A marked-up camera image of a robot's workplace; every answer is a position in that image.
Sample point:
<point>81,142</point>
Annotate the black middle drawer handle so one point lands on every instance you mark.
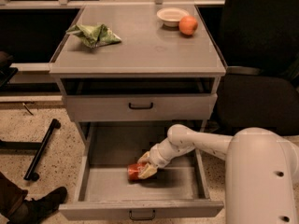
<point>142,215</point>

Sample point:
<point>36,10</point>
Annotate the grey drawer cabinet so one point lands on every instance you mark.
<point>151,59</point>

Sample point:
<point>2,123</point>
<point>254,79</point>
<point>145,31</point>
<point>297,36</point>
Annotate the red coke can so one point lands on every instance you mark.
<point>133,170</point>

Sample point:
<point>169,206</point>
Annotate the closed grey top drawer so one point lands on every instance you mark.
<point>115,107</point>

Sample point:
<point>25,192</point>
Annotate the green chip bag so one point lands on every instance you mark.
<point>94,36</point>

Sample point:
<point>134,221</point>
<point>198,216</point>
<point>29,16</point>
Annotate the black table leg base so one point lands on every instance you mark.
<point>37,147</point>

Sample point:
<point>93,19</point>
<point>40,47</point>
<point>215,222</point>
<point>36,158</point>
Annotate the black top drawer handle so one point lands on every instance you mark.
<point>140,107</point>

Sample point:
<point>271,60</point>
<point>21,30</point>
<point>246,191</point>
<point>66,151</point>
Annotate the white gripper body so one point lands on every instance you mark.
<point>156,158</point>

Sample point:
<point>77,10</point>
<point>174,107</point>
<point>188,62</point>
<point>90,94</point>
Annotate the black office chair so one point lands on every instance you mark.
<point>259,40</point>

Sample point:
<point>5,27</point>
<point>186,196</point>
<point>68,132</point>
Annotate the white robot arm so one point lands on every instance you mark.
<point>261,169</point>

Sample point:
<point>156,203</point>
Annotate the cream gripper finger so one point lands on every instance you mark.
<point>144,158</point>
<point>146,171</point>

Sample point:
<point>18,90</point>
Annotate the black shoe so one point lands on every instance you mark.
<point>35,211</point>

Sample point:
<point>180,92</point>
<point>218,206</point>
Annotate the black drawer handle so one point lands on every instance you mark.
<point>142,215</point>
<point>140,107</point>

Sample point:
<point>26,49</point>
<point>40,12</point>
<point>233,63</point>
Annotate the white bowl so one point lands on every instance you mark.
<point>171,16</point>

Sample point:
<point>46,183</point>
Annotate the brown trouser leg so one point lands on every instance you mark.
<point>11,196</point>

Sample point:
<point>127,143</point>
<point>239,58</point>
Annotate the open grey middle drawer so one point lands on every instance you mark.
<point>104,191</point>

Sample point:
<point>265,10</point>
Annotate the orange fruit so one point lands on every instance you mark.
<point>188,25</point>

